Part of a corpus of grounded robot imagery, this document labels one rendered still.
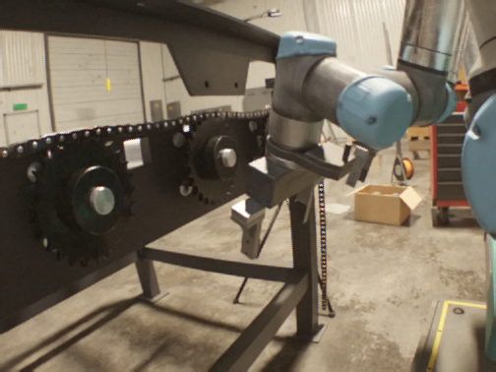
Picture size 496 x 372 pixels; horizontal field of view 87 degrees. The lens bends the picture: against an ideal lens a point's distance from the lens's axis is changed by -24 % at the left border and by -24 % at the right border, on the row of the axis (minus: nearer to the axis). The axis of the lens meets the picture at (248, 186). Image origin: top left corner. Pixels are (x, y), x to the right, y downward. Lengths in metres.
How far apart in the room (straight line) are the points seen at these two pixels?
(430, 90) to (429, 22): 0.09
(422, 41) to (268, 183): 0.28
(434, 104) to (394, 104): 0.13
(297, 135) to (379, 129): 0.14
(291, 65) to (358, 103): 0.12
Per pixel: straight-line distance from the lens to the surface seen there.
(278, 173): 0.44
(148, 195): 0.57
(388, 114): 0.33
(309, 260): 1.27
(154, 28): 0.67
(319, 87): 0.37
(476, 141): 0.22
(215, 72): 0.78
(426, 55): 0.43
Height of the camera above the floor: 0.93
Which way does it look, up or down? 12 degrees down
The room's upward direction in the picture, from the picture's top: 7 degrees counter-clockwise
